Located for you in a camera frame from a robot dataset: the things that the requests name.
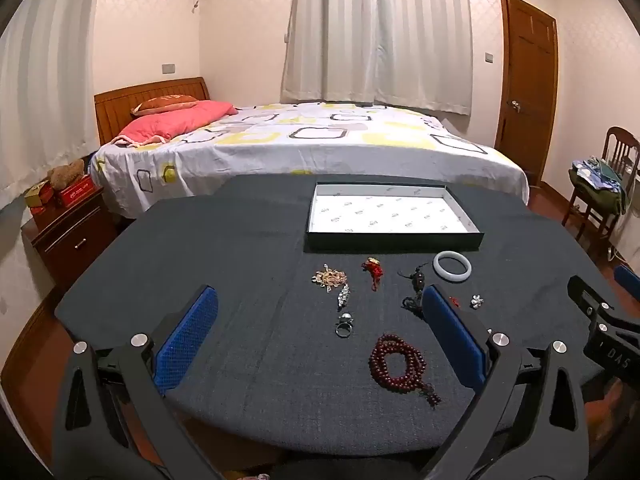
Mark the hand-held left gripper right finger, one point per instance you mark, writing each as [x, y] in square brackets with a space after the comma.
[452, 340]

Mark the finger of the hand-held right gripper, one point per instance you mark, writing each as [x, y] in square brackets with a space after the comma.
[629, 282]
[585, 295]

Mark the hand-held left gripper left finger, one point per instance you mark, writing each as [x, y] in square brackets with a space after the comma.
[187, 340]

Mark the small red charm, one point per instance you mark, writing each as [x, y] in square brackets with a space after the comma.
[454, 302]

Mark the white jade bangle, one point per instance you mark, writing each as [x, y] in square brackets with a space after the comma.
[440, 271]

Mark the dark red bead mala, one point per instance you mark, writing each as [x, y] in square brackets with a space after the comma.
[382, 360]

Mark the red tassel charm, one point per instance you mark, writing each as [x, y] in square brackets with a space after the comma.
[374, 271]

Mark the rhinestone brooch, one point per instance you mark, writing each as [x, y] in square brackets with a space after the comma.
[343, 296]

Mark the dark green tray white inside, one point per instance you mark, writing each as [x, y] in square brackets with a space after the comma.
[390, 212]

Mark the white appliance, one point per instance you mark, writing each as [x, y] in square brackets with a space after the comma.
[629, 210]

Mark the pile of clothes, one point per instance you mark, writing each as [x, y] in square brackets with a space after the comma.
[597, 180]

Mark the wooden chair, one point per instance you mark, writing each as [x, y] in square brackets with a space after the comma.
[617, 142]

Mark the wooden nightstand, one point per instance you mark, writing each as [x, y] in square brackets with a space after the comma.
[70, 235]

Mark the red box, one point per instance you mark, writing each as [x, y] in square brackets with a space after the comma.
[77, 191]

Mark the brown teddy bear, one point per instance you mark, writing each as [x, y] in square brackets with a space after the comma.
[65, 172]

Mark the gold box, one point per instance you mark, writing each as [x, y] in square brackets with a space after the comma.
[39, 195]

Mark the brown wooden door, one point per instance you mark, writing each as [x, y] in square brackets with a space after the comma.
[527, 85]

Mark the pink pillow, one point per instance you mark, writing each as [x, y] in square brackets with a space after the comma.
[170, 122]

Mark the bed with patterned sheet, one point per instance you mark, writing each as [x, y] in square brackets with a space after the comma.
[310, 145]

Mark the orange pillow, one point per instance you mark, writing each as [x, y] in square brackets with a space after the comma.
[165, 103]

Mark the wooden headboard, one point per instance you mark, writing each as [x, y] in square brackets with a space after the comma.
[120, 105]

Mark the white side curtain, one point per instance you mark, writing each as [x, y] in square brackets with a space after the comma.
[40, 85]

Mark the white window curtain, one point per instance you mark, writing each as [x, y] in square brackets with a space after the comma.
[375, 35]

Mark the wall outlet plate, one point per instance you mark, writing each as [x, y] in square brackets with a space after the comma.
[169, 67]

